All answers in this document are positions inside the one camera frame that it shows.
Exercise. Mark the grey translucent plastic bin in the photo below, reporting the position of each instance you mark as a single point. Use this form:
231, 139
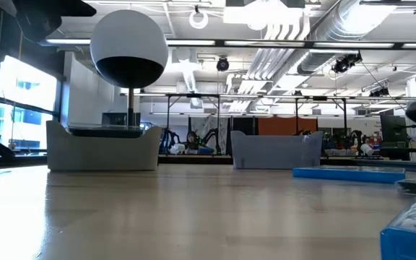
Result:
276, 151

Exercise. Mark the beige plastic bin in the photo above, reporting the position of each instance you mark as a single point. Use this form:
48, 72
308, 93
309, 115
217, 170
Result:
103, 155

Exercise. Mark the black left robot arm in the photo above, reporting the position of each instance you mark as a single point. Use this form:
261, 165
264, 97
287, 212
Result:
42, 18

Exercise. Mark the black background robot arm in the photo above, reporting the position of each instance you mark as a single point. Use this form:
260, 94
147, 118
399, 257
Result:
211, 135
358, 135
168, 139

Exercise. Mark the white patterned sheet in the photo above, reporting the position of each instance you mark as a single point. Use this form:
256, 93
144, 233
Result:
208, 122

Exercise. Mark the person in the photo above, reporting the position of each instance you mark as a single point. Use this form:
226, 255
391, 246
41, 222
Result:
193, 141

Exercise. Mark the dark background bench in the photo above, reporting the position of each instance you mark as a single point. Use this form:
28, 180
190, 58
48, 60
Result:
193, 159

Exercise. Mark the white background container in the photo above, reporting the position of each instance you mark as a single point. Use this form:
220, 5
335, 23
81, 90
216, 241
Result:
177, 148

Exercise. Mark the linear ceiling light fixture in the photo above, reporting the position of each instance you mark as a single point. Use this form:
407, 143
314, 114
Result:
190, 42

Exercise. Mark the white ceiling pipes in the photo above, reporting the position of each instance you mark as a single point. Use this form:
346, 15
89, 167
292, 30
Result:
276, 57

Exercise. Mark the large black ceiling spotlight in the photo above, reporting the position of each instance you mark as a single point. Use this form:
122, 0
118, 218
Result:
345, 63

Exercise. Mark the white cup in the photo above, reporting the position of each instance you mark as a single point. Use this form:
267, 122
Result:
367, 150

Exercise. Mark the small black ceiling spotlight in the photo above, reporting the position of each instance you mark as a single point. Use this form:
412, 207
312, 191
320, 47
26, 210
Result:
379, 92

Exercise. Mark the black monitor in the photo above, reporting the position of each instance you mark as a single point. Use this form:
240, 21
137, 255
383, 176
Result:
394, 130

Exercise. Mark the small bottle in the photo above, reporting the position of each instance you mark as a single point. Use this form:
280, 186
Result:
12, 145

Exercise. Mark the black ceiling camera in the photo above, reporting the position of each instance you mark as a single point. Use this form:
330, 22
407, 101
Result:
222, 64

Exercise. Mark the orange partition wall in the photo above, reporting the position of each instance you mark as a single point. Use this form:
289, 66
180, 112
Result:
284, 125

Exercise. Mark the silver ventilation duct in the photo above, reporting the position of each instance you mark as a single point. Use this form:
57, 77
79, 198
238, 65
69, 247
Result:
352, 21

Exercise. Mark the window with dark frame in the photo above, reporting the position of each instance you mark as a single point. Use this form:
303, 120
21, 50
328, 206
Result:
27, 83

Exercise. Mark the dark table edge rail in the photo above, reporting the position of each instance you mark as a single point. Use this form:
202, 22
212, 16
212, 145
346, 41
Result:
410, 166

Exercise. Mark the black ceiling rail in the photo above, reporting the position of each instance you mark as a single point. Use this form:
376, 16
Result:
392, 3

